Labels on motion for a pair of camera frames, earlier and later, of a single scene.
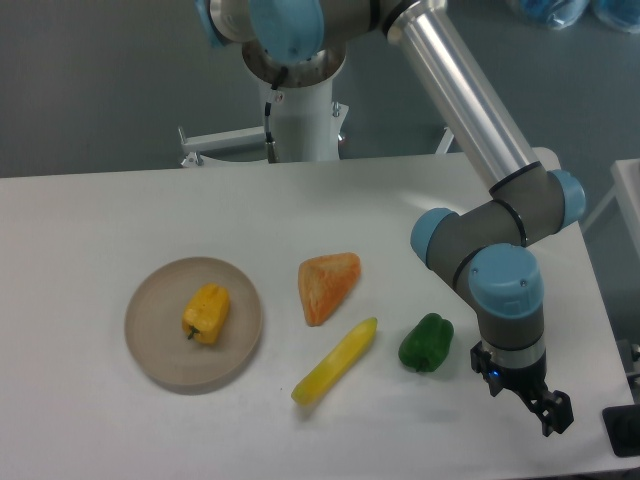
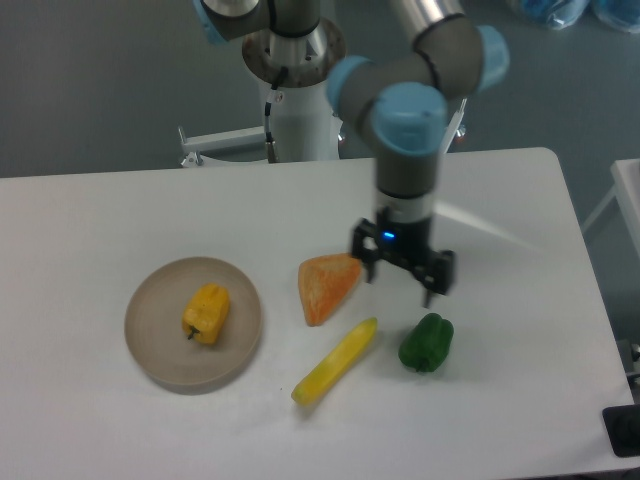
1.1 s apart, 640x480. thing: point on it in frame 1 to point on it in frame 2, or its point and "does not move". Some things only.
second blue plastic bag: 624,14 does not move
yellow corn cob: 336,364 does not move
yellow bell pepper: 206,312 does not move
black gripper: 553,408 to 406,245
